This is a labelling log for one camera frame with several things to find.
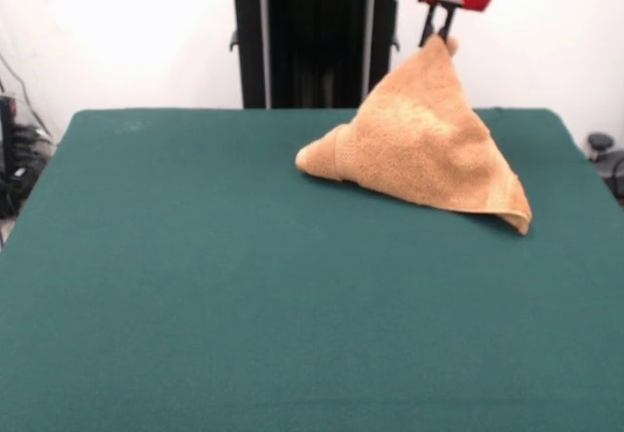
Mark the orange terry towel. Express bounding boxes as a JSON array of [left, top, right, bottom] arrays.
[[294, 35, 533, 236]]

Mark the black round knob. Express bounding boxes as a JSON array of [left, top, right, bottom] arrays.
[[587, 133, 616, 161]]

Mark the dark green table cloth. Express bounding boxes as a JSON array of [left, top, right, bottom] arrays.
[[0, 107, 624, 432]]

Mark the black electronics box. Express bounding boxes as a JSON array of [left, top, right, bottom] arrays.
[[0, 94, 19, 218]]

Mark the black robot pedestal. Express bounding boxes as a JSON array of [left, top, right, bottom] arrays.
[[213, 0, 420, 110]]

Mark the grey wall cable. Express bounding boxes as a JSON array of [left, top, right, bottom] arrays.
[[0, 54, 50, 136]]

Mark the black cable bundle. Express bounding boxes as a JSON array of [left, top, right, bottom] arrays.
[[12, 125, 56, 179]]

